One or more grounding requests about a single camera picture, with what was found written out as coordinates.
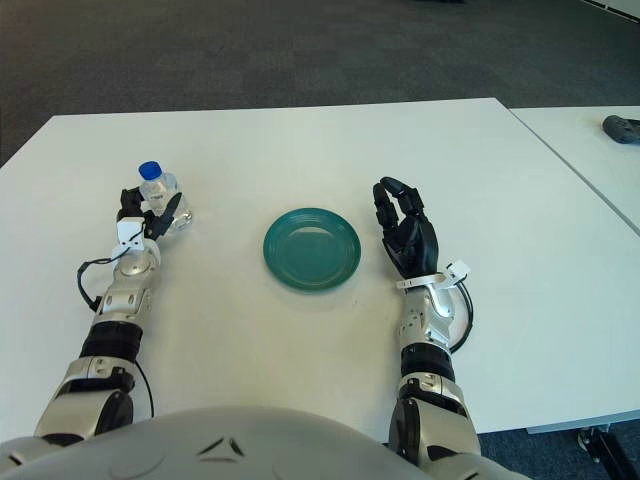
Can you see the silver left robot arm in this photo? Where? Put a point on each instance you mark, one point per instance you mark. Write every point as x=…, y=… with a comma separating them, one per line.
x=125, y=295

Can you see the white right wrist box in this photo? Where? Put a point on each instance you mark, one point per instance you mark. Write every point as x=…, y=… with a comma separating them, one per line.
x=459, y=270

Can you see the grey robot torso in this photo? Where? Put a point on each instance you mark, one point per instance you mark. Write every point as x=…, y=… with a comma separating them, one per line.
x=225, y=450

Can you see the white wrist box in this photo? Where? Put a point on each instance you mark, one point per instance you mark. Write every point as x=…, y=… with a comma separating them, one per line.
x=459, y=270
x=131, y=232

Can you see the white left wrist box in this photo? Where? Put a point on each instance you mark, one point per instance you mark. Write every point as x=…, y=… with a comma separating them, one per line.
x=131, y=232

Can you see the clear bottle with blue cap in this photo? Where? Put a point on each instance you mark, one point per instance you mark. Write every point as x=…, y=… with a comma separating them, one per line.
x=155, y=192

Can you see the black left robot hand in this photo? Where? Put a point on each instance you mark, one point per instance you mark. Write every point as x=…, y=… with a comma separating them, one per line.
x=131, y=202

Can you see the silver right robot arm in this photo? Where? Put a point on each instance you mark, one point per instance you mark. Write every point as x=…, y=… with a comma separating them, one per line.
x=425, y=380

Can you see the black table leg frame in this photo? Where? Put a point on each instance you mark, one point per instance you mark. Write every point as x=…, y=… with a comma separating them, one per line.
x=600, y=445

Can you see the dark grey handheld controller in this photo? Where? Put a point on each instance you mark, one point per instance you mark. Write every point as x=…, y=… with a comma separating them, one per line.
x=622, y=129

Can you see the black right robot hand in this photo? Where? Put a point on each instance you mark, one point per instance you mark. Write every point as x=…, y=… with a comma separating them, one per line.
x=417, y=245

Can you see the teal round plate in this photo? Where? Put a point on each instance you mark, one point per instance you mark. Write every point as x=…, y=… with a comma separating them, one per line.
x=312, y=250

